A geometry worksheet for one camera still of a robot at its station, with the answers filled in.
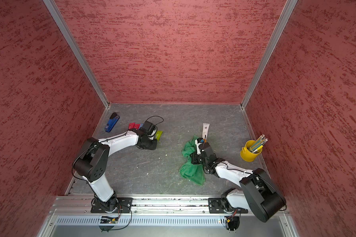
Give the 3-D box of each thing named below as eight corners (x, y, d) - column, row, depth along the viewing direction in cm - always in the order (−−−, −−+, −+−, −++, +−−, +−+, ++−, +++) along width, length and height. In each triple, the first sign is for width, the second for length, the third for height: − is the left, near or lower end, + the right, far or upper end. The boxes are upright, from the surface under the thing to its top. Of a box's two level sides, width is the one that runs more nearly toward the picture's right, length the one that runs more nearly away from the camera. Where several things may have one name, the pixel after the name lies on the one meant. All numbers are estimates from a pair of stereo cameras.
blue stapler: (105, 131, 106) (103, 128, 102) (114, 115, 116) (112, 112, 112) (112, 132, 106) (109, 128, 102) (120, 116, 115) (118, 112, 112)
